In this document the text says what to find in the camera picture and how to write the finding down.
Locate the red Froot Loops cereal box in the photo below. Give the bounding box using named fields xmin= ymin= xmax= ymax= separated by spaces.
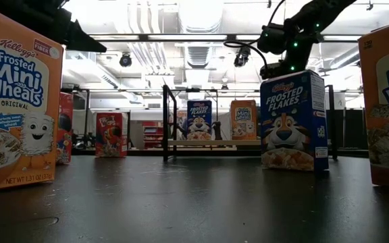
xmin=55 ymin=91 xmax=74 ymax=165
xmin=95 ymin=112 xmax=128 ymax=158

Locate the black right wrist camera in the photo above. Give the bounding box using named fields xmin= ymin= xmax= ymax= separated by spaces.
xmin=259 ymin=62 xmax=283 ymax=81

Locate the white background cover cloth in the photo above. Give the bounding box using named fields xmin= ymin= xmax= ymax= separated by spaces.
xmin=220 ymin=113 xmax=232 ymax=140

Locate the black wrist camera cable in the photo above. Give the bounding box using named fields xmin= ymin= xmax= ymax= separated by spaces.
xmin=223 ymin=39 xmax=270 ymax=70

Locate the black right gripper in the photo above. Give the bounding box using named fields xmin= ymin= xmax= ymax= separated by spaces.
xmin=280 ymin=53 xmax=311 ymax=77

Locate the grey ceiling duct pipe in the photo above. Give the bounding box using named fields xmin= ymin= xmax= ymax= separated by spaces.
xmin=329 ymin=45 xmax=361 ymax=70

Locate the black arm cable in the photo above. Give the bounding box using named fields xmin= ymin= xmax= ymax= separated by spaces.
xmin=267 ymin=0 xmax=286 ymax=26

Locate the blue Frosted Flakes cereal box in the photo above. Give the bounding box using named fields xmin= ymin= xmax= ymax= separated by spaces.
xmin=259 ymin=69 xmax=330 ymax=173
xmin=186 ymin=99 xmax=213 ymax=141

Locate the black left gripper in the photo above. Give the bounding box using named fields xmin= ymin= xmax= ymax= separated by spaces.
xmin=22 ymin=0 xmax=107 ymax=55

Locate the black metal shelf frame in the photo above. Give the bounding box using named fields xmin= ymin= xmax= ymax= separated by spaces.
xmin=162 ymin=84 xmax=338 ymax=163

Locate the grey background cover cloth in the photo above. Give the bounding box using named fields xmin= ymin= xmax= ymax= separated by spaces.
xmin=72 ymin=108 xmax=97 ymax=142

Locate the small black background device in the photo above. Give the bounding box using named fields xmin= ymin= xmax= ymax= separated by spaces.
xmin=211 ymin=120 xmax=224 ymax=141

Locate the black background metal stand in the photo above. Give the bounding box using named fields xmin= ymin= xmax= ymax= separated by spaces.
xmin=61 ymin=88 xmax=91 ymax=149

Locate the black ceiling-hung camera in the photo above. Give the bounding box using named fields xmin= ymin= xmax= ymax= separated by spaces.
xmin=234 ymin=45 xmax=251 ymax=68
xmin=119 ymin=52 xmax=133 ymax=68

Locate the black background partition panel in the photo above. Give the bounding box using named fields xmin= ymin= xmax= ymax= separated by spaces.
xmin=336 ymin=108 xmax=367 ymax=149

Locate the black background robot equipment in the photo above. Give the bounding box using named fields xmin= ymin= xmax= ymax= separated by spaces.
xmin=72 ymin=133 xmax=96 ymax=149

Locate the black overhead frame bar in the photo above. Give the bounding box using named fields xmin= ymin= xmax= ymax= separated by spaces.
xmin=88 ymin=32 xmax=361 ymax=43

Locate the ceiling air vent grille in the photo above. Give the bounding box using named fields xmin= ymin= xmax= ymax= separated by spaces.
xmin=186 ymin=45 xmax=212 ymax=68

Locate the red background storage rack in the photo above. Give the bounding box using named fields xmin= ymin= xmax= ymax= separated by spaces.
xmin=142 ymin=121 xmax=164 ymax=149

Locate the light wooden shelf board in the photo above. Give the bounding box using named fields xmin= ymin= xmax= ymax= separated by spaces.
xmin=167 ymin=139 xmax=261 ymax=147

